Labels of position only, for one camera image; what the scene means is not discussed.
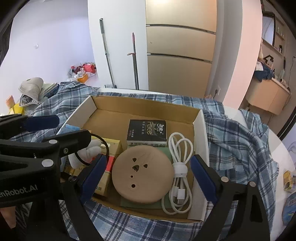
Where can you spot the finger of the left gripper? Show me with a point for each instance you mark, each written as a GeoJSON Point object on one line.
{"type": "Point", "coordinates": [65, 144]}
{"type": "Point", "coordinates": [14, 124]}

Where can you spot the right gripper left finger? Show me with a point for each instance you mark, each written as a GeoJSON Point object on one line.
{"type": "Point", "coordinates": [81, 190]}

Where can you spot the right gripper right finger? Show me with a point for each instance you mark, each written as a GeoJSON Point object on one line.
{"type": "Point", "coordinates": [250, 219]}

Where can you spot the blue wet wipes pack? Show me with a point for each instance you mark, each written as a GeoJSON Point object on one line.
{"type": "Point", "coordinates": [69, 128]}

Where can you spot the black Face tissue pack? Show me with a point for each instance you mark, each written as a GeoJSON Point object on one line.
{"type": "Point", "coordinates": [147, 132]}

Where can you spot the red beige tissue pack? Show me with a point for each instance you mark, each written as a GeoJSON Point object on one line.
{"type": "Point", "coordinates": [103, 186]}

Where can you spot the person's left hand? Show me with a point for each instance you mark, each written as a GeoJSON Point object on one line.
{"type": "Point", "coordinates": [9, 214]}

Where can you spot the colourful snack bag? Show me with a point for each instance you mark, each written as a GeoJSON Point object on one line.
{"type": "Point", "coordinates": [289, 209]}

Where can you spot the small yellow box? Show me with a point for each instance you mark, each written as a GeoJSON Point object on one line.
{"type": "Point", "coordinates": [289, 181]}

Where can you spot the blue plaid shirt cloth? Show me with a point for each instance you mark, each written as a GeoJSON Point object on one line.
{"type": "Point", "coordinates": [239, 152]}

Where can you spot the white cardboard tray box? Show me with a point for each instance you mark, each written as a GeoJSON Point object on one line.
{"type": "Point", "coordinates": [109, 117]}

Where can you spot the red plastic bag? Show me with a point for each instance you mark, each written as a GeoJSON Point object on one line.
{"type": "Point", "coordinates": [87, 67]}

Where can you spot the black framed glass door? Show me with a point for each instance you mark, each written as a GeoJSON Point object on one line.
{"type": "Point", "coordinates": [287, 114]}

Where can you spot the wooden vanity cabinet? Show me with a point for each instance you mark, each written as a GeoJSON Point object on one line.
{"type": "Point", "coordinates": [269, 95]}

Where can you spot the dark blue clothes pile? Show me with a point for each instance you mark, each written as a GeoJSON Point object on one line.
{"type": "Point", "coordinates": [265, 74]}

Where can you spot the gold three-door refrigerator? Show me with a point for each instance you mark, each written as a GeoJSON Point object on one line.
{"type": "Point", "coordinates": [180, 45]}

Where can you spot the red broom handle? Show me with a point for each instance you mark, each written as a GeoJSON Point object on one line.
{"type": "Point", "coordinates": [134, 60]}

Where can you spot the grey mop handle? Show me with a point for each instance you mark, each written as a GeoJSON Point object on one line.
{"type": "Point", "coordinates": [106, 52]}

